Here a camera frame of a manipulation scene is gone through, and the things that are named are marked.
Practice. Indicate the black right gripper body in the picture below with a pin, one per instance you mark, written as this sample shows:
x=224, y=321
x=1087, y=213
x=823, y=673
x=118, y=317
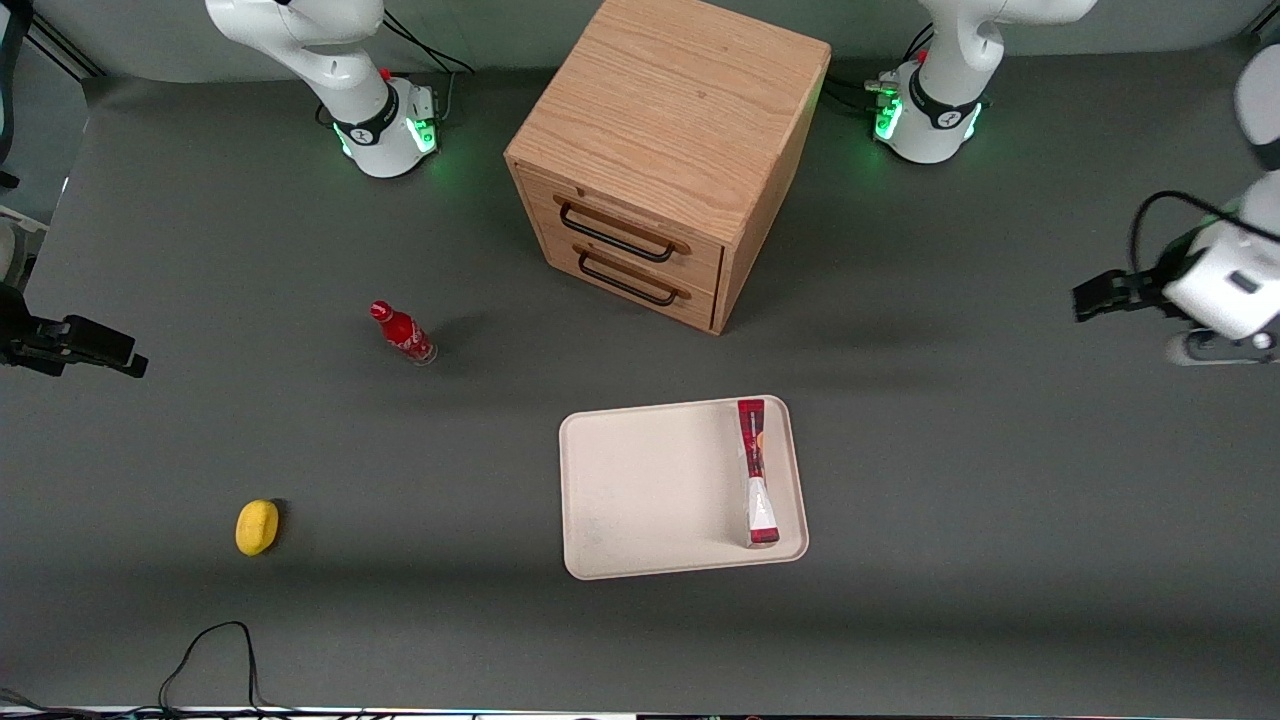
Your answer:
x=22, y=338

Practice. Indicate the red cookie box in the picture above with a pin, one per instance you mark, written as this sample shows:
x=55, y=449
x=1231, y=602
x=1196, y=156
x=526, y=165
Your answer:
x=757, y=470

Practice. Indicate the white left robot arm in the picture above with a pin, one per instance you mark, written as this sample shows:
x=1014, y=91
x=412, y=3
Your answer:
x=940, y=60

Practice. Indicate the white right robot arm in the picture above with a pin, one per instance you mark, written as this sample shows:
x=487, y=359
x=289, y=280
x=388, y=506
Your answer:
x=330, y=60

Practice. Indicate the beige rectangular tray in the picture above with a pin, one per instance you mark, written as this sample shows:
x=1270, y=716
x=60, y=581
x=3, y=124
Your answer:
x=650, y=490

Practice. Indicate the yellow lemon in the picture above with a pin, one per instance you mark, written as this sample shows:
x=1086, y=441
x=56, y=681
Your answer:
x=256, y=527

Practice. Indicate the red cola bottle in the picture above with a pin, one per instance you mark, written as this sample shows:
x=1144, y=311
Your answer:
x=404, y=335

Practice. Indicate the wooden drawer front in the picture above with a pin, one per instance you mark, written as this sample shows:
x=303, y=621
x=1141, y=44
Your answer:
x=700, y=265
x=555, y=245

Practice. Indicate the wooden drawer cabinet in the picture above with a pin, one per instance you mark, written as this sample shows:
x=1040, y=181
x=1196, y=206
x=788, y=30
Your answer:
x=680, y=110

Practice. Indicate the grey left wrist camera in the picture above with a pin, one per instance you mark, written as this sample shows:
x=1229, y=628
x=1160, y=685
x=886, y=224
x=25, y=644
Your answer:
x=1215, y=350

